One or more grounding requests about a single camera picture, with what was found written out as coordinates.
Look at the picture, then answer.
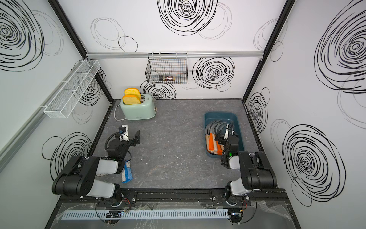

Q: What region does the orange handle sickle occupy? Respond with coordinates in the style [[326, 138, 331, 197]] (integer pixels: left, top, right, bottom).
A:
[[206, 120, 222, 155], [215, 122, 227, 155], [205, 120, 217, 154]]

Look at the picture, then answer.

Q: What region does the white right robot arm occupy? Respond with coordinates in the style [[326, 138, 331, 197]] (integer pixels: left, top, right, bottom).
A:
[[208, 120, 277, 199]]

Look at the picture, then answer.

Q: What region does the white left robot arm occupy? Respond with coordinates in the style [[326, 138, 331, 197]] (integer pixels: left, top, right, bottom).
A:
[[51, 128, 141, 201]]

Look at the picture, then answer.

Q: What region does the teal plastic storage box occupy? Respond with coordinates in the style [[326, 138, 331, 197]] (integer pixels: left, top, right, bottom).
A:
[[204, 112, 245, 158]]

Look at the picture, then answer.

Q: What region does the blue snack packet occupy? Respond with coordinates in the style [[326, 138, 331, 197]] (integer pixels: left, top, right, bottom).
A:
[[121, 161, 133, 183]]

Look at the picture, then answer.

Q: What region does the mint green toaster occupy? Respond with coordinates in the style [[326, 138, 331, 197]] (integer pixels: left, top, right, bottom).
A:
[[120, 94, 156, 121]]

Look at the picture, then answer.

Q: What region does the yellow toast slice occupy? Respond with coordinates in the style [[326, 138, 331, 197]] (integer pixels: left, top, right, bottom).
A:
[[123, 94, 141, 105], [124, 88, 141, 98]]

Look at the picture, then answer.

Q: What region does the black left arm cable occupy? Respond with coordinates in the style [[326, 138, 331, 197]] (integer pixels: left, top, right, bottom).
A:
[[104, 132, 124, 151]]

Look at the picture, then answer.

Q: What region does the white toaster power cord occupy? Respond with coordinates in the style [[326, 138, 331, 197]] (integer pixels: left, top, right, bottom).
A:
[[114, 103, 127, 122]]

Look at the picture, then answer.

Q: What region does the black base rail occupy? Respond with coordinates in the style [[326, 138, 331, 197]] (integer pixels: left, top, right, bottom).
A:
[[56, 189, 290, 208]]

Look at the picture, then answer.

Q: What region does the white wire wall shelf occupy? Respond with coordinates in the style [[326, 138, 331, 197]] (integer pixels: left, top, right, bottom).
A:
[[43, 60, 101, 118]]

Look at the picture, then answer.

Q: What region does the white slotted cable duct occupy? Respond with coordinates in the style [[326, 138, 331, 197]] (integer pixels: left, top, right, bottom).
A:
[[61, 209, 229, 221]]

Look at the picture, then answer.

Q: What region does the black wire wall basket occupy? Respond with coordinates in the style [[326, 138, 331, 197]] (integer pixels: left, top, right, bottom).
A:
[[145, 52, 188, 84]]

